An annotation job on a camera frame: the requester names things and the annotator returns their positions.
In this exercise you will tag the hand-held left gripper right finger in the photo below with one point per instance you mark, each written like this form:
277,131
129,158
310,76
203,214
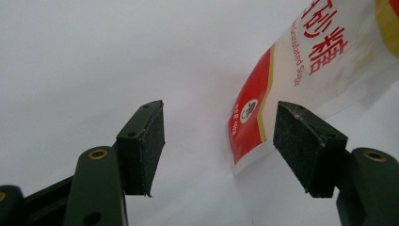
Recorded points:
309,150

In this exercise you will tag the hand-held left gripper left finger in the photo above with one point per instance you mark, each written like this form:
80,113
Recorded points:
141,150

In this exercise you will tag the red and white sugar bag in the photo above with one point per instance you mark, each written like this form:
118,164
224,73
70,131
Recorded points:
282,91

